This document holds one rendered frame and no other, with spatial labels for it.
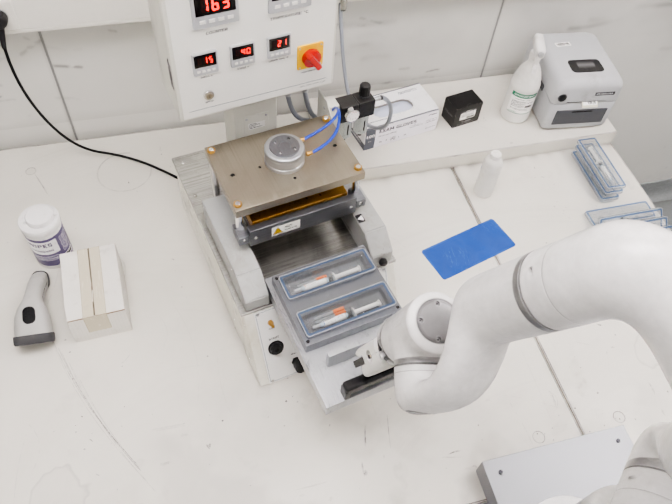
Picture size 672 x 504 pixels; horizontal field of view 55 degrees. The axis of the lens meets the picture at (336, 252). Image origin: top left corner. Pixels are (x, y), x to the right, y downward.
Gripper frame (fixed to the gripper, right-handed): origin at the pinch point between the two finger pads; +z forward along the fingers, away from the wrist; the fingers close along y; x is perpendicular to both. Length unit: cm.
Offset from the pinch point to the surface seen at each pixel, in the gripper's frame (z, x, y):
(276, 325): 18.9, 14.2, -10.9
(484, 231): 35, 21, 51
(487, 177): 31, 33, 56
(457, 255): 34, 17, 41
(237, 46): -9, 61, -4
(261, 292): 11.7, 20.2, -12.6
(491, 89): 46, 62, 80
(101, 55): 36, 95, -24
